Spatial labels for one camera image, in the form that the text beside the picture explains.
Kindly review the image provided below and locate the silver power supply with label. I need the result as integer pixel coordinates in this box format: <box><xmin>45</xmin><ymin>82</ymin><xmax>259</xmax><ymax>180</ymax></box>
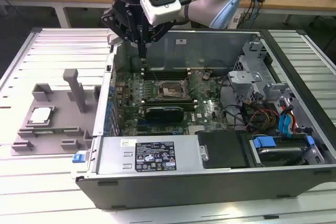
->
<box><xmin>93</xmin><ymin>135</ymin><xmax>203</xmax><ymax>175</ymax></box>

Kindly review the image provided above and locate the CPU socket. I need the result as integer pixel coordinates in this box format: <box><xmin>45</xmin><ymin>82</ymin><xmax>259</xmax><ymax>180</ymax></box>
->
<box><xmin>156</xmin><ymin>79</ymin><xmax>189</xmax><ymax>99</ymax></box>

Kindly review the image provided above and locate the black graphics card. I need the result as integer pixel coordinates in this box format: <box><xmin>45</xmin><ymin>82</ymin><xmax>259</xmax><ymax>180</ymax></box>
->
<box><xmin>143</xmin><ymin>105</ymin><xmax>185</xmax><ymax>123</ymax></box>

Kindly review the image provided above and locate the blue case latch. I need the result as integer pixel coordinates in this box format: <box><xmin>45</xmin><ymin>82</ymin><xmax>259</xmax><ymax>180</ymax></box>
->
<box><xmin>71</xmin><ymin>152</ymin><xmax>88</xmax><ymax>164</ymax></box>

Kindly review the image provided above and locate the blue flat data wire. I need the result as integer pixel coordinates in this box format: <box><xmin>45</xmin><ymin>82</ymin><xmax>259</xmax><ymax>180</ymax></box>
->
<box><xmin>278</xmin><ymin>112</ymin><xmax>297</xmax><ymax>137</ymax></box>

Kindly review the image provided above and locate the red yellow black wire bundle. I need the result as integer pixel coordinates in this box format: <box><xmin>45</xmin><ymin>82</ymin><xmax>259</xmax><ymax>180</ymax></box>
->
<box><xmin>241</xmin><ymin>103</ymin><xmax>281</xmax><ymax>132</ymax></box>

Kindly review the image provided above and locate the hard disk in blue carrier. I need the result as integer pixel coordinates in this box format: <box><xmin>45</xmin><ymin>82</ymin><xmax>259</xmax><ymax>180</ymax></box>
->
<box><xmin>248</xmin><ymin>134</ymin><xmax>316</xmax><ymax>167</ymax></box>

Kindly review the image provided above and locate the silver finned heat sink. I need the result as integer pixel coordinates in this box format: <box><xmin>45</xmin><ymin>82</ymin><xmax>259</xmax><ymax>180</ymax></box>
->
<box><xmin>187</xmin><ymin>125</ymin><xmax>206</xmax><ymax>134</ymax></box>

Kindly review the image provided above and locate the grey plastic parts rack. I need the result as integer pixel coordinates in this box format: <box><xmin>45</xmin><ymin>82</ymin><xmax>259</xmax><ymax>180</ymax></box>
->
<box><xmin>10</xmin><ymin>68</ymin><xmax>102</xmax><ymax>156</ymax></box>

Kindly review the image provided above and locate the thin metal locking lever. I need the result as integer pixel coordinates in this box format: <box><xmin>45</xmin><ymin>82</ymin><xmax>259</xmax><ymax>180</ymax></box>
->
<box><xmin>146</xmin><ymin>62</ymin><xmax>160</xmax><ymax>83</ymax></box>

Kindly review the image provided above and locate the grey metal drive cage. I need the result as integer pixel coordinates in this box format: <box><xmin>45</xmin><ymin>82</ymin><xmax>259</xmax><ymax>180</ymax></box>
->
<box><xmin>227</xmin><ymin>39</ymin><xmax>299</xmax><ymax>109</ymax></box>

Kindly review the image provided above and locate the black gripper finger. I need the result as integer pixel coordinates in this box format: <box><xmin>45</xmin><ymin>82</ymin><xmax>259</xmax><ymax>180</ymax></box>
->
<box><xmin>101</xmin><ymin>7</ymin><xmax>143</xmax><ymax>59</ymax></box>
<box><xmin>142</xmin><ymin>19</ymin><xmax>176</xmax><ymax>59</ymax></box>

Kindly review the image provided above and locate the silver CPU green substrate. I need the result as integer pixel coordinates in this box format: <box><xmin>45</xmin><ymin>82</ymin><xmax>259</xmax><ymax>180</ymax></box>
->
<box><xmin>27</xmin><ymin>106</ymin><xmax>56</xmax><ymax>125</ymax></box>

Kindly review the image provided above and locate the open black PC case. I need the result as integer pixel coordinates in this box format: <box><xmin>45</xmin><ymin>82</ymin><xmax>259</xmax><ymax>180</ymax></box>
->
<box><xmin>70</xmin><ymin>26</ymin><xmax>336</xmax><ymax>210</ymax></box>

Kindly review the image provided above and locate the black plastic drive cover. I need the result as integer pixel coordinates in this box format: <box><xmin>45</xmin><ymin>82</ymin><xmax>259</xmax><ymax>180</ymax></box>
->
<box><xmin>196</xmin><ymin>130</ymin><xmax>249</xmax><ymax>170</ymax></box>

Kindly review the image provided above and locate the green motherboard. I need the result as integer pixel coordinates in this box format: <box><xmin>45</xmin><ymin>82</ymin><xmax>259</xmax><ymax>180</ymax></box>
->
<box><xmin>112</xmin><ymin>69</ymin><xmax>229</xmax><ymax>136</ymax></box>

